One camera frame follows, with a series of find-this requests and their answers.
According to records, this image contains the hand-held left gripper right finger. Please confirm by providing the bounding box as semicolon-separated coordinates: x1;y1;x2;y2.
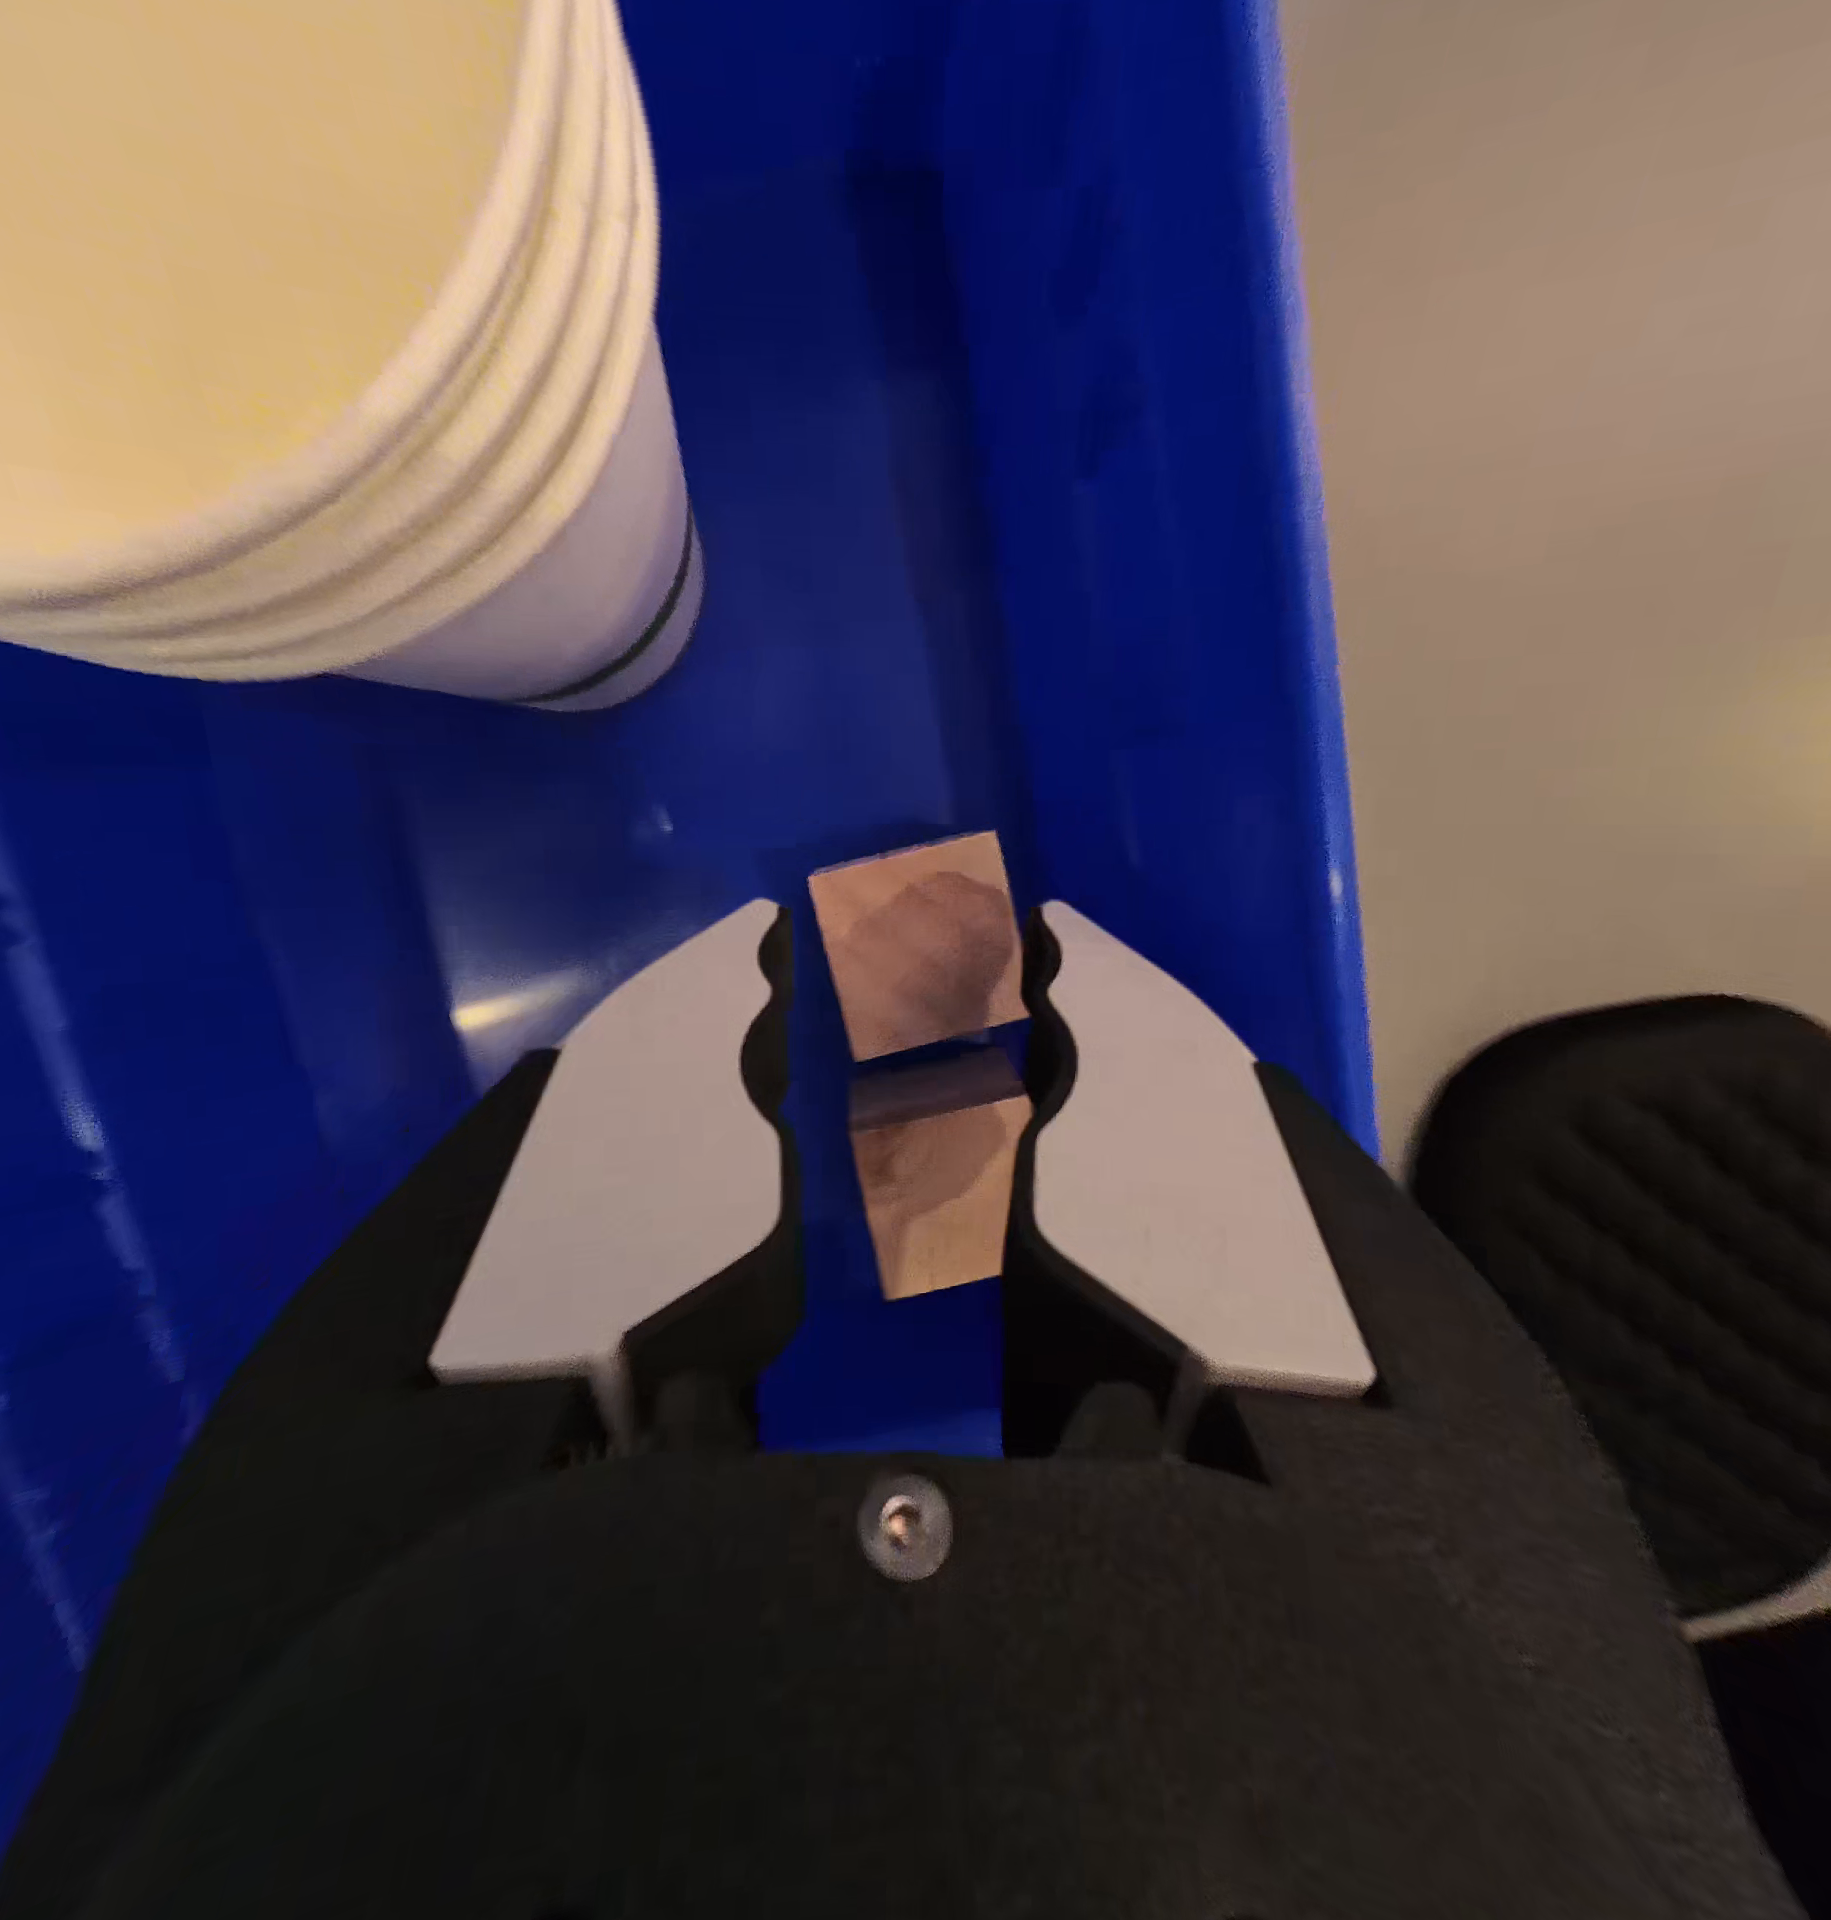
1000;899;1381;1449

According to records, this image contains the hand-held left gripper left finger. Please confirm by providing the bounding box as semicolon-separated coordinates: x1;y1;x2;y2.
426;899;806;1444

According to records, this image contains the stack of white cups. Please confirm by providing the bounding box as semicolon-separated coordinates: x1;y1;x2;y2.
47;0;702;710

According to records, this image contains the blue plastic bin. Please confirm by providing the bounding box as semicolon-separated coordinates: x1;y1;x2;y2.
0;0;1381;1779

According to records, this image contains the black padded wrist rest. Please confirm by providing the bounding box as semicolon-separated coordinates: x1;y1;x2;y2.
1407;992;1831;1623

